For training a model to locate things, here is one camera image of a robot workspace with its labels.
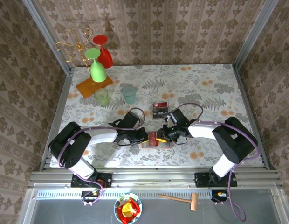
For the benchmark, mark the red credit card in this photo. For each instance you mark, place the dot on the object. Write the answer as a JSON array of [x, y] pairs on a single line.
[[153, 138], [160, 105]]

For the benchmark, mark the black VIP card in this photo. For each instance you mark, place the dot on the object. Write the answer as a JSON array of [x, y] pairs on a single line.
[[161, 114]]

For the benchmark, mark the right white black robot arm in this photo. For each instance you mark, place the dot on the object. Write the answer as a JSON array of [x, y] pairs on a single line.
[[202, 130]]

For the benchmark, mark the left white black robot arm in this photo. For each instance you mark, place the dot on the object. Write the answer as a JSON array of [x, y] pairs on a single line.
[[102, 137]]

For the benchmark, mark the small dark red packet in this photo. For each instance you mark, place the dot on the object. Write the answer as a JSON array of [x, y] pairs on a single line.
[[161, 101]]

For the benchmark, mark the blue plastic tumbler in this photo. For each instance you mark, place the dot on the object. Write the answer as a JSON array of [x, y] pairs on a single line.
[[129, 95]]

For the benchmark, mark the green plastic tumbler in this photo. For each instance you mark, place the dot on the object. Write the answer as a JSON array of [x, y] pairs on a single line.
[[101, 96]]

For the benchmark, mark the perforated metal strip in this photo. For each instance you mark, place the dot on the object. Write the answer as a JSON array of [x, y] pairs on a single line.
[[149, 194]]

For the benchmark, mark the red wrapper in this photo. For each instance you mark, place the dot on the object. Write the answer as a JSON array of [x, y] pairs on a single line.
[[135, 205]]

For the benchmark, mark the patterned ceramic bowl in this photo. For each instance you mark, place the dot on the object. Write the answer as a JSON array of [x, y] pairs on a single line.
[[117, 203]]

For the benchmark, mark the wooden mallet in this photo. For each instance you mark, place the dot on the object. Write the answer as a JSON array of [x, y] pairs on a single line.
[[194, 201]]

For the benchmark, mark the yellow crumpled paper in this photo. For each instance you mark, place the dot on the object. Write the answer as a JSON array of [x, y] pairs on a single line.
[[127, 207]]

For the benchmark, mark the black connector box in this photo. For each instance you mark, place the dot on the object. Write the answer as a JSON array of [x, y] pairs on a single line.
[[216, 195], [88, 194]]

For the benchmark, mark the green wine glass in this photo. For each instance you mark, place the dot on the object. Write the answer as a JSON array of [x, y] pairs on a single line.
[[98, 72]]

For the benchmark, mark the red wine glass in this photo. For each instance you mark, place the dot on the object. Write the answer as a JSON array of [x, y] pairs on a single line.
[[106, 59]]

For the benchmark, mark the grey metal shelf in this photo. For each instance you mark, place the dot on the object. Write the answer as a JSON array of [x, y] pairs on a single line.
[[263, 210]]

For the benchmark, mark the aluminium mounting rail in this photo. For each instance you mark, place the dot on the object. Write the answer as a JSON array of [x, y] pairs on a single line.
[[153, 178]]

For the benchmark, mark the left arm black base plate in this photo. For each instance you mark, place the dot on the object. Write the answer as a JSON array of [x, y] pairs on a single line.
[[105, 179]]

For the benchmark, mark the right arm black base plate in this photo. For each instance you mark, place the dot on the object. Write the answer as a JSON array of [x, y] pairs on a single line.
[[201, 180]]

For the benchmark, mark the aluminium side rail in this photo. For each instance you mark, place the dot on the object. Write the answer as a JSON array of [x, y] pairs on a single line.
[[59, 105], [247, 100]]

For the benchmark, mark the aluminium frame post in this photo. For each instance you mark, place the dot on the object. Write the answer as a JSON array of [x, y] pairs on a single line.
[[259, 23], [41, 23]]

